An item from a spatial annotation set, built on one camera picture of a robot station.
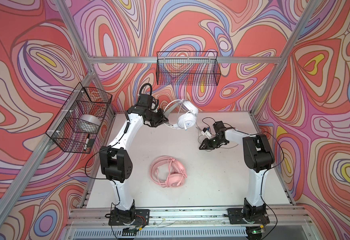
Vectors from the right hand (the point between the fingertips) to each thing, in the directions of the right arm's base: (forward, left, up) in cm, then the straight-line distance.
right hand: (203, 150), depth 98 cm
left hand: (+8, +21, +24) cm, 33 cm away
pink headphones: (-16, +23, +5) cm, 29 cm away
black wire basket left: (+14, +68, +34) cm, 78 cm away
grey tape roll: (-3, +60, +34) cm, 69 cm away
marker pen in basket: (-9, +62, +27) cm, 68 cm away
